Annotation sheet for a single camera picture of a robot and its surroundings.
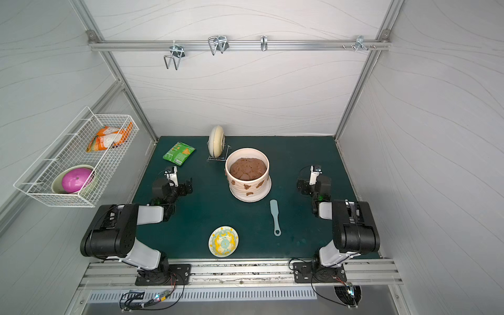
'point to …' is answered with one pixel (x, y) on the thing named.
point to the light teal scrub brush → (274, 210)
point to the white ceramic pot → (248, 191)
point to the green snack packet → (179, 153)
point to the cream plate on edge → (216, 141)
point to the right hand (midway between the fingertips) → (310, 176)
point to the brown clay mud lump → (246, 168)
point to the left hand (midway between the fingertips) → (182, 178)
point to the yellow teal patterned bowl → (223, 241)
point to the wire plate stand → (210, 158)
